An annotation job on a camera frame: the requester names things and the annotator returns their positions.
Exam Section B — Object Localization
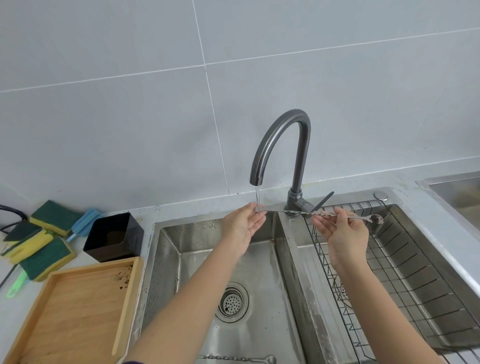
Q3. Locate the blue sponge brush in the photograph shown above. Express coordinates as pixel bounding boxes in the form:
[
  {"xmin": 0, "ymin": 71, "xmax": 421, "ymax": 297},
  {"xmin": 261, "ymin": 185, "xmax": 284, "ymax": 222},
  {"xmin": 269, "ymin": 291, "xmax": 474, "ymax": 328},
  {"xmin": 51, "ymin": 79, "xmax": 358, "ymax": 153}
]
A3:
[{"xmin": 67, "ymin": 208, "xmax": 101, "ymax": 243}]

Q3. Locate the stainless steel double sink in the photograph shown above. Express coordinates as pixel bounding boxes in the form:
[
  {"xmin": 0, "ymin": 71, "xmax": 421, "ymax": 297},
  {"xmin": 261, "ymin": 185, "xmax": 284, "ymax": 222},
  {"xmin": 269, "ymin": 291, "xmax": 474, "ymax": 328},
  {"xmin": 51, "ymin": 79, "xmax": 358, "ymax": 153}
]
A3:
[{"xmin": 127, "ymin": 187, "xmax": 480, "ymax": 364}]

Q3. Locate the person's left forearm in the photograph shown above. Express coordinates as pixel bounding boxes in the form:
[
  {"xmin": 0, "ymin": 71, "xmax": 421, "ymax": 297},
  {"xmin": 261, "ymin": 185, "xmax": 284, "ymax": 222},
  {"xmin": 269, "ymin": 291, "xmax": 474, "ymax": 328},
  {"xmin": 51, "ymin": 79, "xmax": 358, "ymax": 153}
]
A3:
[{"xmin": 122, "ymin": 240, "xmax": 250, "ymax": 364}]

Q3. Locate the person's right hand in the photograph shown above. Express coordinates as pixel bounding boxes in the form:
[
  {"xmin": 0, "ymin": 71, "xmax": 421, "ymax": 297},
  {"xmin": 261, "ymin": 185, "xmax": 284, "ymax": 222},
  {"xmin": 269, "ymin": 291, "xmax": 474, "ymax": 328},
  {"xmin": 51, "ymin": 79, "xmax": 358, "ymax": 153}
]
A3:
[{"xmin": 312, "ymin": 208, "xmax": 370, "ymax": 273}]

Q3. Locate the black square plastic container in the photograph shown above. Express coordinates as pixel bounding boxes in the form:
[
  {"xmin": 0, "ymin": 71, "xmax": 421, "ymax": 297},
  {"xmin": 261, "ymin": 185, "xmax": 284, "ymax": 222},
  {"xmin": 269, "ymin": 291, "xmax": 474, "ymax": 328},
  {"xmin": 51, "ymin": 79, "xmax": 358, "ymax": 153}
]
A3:
[{"xmin": 83, "ymin": 212, "xmax": 145, "ymax": 263}]

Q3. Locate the round metal drain strainer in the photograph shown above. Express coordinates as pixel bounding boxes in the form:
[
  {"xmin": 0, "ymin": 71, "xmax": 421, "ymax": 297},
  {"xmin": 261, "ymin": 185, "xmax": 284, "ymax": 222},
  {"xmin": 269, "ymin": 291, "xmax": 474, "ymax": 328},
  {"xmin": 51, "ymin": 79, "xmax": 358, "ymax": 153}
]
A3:
[
  {"xmin": 214, "ymin": 282, "xmax": 250, "ymax": 323},
  {"xmin": 335, "ymin": 275, "xmax": 355, "ymax": 307}
]

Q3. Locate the long twisted metal bar spoon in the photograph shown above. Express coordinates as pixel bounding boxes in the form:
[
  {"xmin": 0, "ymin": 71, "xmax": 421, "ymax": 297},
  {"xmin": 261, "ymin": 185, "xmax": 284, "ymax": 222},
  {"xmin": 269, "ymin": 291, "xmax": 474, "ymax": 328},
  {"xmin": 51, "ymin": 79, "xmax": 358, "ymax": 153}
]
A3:
[
  {"xmin": 197, "ymin": 353, "xmax": 277, "ymax": 364},
  {"xmin": 252, "ymin": 204, "xmax": 384, "ymax": 226}
]

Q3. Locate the black cable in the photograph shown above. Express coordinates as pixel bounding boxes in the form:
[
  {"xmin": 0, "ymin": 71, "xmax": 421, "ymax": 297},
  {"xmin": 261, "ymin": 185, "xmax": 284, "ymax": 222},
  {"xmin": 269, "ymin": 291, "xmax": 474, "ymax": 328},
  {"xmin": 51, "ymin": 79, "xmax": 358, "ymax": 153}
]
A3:
[{"xmin": 0, "ymin": 204, "xmax": 29, "ymax": 290}]

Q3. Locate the grey gooseneck faucet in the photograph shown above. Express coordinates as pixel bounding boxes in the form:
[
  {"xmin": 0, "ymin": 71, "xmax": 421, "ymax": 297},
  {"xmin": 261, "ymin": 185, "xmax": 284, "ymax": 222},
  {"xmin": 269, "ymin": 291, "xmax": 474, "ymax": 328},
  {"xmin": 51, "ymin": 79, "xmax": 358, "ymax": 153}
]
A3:
[{"xmin": 250, "ymin": 109, "xmax": 335, "ymax": 217}]

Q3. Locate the person's left hand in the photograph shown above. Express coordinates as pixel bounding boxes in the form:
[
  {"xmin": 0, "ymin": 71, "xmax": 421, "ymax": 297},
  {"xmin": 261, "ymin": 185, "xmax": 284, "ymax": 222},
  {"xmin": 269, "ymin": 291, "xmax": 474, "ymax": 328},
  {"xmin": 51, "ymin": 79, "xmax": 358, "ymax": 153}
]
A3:
[{"xmin": 220, "ymin": 202, "xmax": 268, "ymax": 258}]

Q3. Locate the yellow and green sponge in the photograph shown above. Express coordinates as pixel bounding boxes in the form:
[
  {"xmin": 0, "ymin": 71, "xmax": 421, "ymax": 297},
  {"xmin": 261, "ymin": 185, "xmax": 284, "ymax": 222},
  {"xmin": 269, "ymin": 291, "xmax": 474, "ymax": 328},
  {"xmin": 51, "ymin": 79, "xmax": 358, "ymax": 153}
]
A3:
[
  {"xmin": 30, "ymin": 200, "xmax": 84, "ymax": 238},
  {"xmin": 19, "ymin": 237, "xmax": 78, "ymax": 283}
]

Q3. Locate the dark green scouring pad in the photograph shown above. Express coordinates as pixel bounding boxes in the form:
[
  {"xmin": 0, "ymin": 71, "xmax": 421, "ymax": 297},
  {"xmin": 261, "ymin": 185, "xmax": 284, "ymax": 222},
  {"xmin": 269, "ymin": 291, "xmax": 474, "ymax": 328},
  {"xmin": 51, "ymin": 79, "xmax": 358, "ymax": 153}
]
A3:
[{"xmin": 3, "ymin": 221, "xmax": 44, "ymax": 243}]

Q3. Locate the wooden tray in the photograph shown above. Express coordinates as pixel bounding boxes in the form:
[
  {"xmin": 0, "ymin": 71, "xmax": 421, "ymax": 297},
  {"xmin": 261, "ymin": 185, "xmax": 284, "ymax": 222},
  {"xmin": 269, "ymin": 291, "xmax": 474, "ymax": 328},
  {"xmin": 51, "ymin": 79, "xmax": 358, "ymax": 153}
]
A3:
[{"xmin": 2, "ymin": 256, "xmax": 145, "ymax": 364}]

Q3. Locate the green brush handle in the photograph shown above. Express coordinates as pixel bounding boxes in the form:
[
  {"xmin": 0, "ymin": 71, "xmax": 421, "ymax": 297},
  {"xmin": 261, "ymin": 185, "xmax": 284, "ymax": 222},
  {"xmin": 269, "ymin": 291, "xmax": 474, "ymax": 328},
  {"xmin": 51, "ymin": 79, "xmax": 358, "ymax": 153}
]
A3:
[{"xmin": 5, "ymin": 270, "xmax": 29, "ymax": 299}]

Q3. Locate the person's right forearm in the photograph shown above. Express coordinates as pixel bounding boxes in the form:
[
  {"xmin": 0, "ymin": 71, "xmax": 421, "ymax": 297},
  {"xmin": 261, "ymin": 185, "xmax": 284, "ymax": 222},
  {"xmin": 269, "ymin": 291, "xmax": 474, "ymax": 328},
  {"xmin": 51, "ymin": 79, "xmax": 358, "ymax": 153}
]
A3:
[{"xmin": 335, "ymin": 259, "xmax": 448, "ymax": 364}]

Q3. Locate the black wire dish rack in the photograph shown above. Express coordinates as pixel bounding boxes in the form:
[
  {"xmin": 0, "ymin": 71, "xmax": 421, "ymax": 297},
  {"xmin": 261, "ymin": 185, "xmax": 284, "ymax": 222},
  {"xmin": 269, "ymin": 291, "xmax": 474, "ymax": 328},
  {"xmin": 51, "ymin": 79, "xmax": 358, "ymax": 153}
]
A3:
[{"xmin": 304, "ymin": 201, "xmax": 480, "ymax": 364}]

